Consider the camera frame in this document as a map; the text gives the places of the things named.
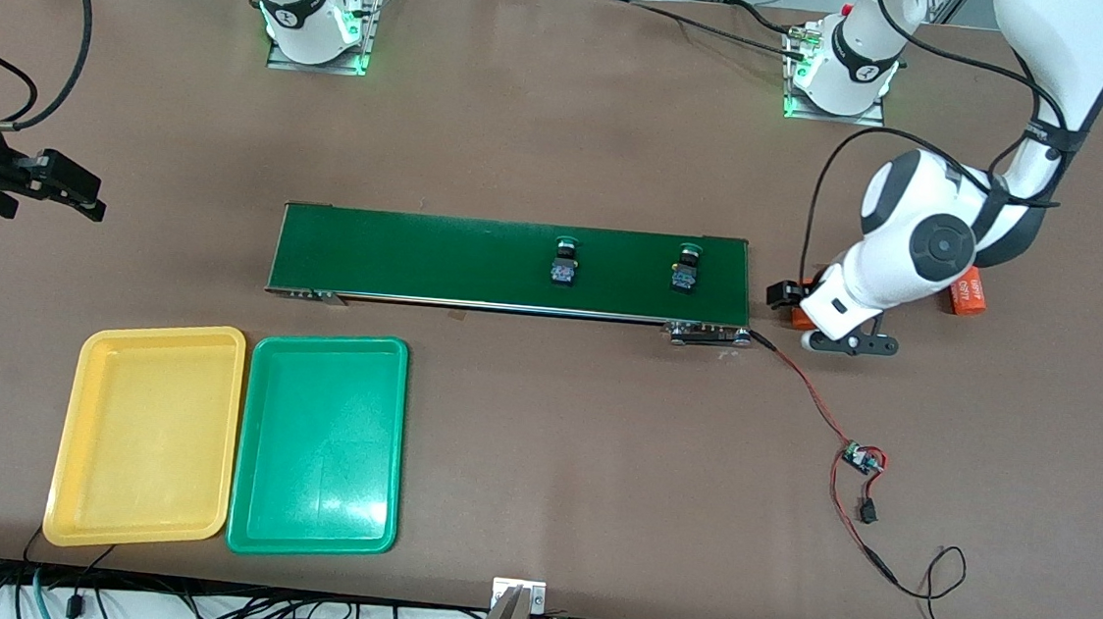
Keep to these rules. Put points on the silver mounting bracket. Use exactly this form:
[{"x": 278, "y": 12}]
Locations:
[{"x": 502, "y": 589}]

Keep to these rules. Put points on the small green circuit board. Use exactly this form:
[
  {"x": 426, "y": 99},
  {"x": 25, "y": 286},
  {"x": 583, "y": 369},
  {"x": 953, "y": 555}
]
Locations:
[{"x": 860, "y": 457}]

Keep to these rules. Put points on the green push button switch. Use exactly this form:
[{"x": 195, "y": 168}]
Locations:
[
  {"x": 684, "y": 279},
  {"x": 564, "y": 271}
]

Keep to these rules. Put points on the green conveyor belt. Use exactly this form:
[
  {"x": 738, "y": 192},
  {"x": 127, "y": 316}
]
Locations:
[{"x": 477, "y": 259}]

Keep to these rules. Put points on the yellow plastic tray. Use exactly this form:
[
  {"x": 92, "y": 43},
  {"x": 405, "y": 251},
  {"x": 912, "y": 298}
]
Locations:
[{"x": 148, "y": 435}]

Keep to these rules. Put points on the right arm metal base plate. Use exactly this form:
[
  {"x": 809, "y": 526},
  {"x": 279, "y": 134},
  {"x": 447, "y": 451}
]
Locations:
[{"x": 315, "y": 67}]

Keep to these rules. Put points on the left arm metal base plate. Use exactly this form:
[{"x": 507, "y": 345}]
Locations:
[{"x": 837, "y": 118}]

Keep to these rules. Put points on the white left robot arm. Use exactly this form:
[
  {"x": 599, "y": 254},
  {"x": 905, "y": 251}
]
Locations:
[{"x": 1054, "y": 54}]

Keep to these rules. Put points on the green plastic tray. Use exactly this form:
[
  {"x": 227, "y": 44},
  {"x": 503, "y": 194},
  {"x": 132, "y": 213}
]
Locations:
[{"x": 319, "y": 449}]

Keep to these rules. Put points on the small black connector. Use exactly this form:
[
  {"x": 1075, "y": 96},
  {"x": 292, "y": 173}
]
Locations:
[{"x": 867, "y": 512}]

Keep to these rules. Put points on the orange cylindrical battery cell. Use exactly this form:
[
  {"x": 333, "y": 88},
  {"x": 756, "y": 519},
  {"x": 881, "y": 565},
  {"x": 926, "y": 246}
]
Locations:
[
  {"x": 971, "y": 298},
  {"x": 800, "y": 319}
]

